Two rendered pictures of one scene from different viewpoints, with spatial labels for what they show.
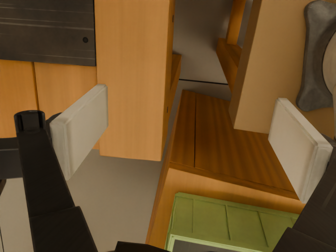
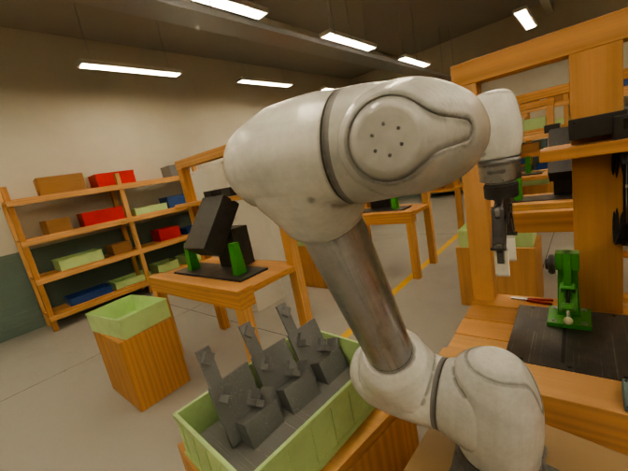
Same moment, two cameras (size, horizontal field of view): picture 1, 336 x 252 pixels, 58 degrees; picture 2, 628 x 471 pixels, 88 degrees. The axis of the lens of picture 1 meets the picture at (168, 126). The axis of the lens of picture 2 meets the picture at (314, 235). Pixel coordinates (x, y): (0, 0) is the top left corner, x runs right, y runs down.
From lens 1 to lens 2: 0.92 m
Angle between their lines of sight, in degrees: 62
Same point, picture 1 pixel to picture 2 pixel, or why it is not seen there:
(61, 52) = (514, 349)
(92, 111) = (512, 249)
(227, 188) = (380, 417)
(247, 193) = (370, 427)
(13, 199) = not seen: hidden behind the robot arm
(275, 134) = (500, 269)
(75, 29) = (528, 356)
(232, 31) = not seen: outside the picture
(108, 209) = not seen: hidden behind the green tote
